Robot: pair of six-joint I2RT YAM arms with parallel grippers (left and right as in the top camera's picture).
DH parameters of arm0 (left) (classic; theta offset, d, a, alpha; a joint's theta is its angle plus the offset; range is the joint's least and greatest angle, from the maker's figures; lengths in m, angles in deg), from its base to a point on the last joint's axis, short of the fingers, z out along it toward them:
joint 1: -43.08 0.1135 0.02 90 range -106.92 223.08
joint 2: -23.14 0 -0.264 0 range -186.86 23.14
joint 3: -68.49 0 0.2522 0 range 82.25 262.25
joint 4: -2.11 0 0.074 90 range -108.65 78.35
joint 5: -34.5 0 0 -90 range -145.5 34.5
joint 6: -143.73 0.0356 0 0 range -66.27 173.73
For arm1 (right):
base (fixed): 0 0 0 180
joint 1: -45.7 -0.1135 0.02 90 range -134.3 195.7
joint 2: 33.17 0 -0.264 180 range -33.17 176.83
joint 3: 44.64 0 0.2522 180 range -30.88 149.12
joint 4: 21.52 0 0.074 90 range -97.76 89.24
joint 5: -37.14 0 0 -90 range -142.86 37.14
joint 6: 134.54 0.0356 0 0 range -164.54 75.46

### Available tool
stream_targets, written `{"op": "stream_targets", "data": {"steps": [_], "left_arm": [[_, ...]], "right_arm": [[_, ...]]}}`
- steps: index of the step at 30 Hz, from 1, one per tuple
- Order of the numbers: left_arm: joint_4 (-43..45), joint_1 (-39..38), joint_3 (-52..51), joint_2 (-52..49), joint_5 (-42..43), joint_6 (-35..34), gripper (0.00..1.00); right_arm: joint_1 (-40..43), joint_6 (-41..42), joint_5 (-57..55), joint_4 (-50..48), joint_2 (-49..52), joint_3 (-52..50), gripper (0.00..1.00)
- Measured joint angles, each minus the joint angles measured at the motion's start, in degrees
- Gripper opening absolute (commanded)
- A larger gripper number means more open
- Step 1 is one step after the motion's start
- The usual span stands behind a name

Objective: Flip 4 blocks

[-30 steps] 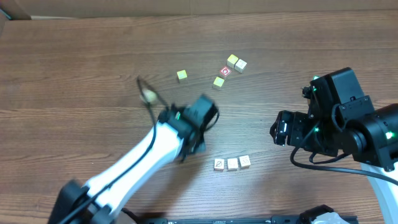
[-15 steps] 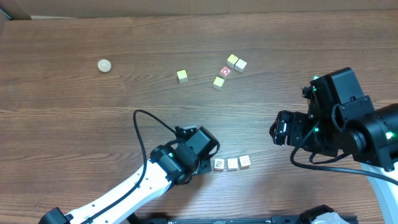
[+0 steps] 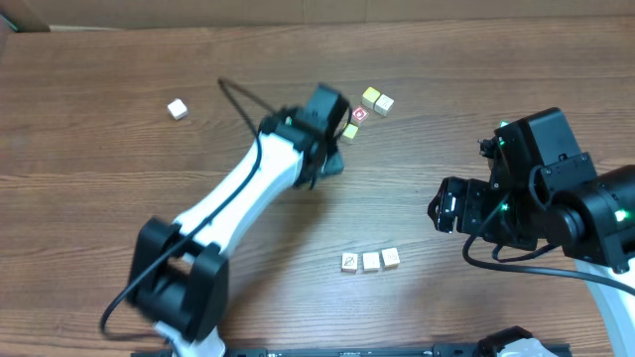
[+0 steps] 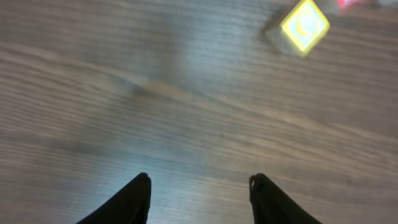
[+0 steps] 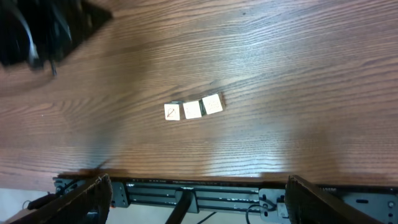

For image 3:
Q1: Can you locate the white red-sided block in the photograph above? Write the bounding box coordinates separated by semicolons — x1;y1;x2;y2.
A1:
362;252;381;273

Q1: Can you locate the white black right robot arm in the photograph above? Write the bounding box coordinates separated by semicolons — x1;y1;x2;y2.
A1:
428;107;634;356

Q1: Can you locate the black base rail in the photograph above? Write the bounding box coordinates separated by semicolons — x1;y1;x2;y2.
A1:
129;342;572;357

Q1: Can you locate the white block top right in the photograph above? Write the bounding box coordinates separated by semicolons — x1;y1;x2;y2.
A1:
374;94;395;116

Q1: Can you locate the yellow block top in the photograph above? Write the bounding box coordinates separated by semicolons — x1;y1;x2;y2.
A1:
361;86;381;109

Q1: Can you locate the white outline block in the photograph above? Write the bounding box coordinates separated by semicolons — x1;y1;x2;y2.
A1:
381;248;401;269

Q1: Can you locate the red letter block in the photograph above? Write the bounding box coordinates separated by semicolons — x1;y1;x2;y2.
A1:
351;106;369;127

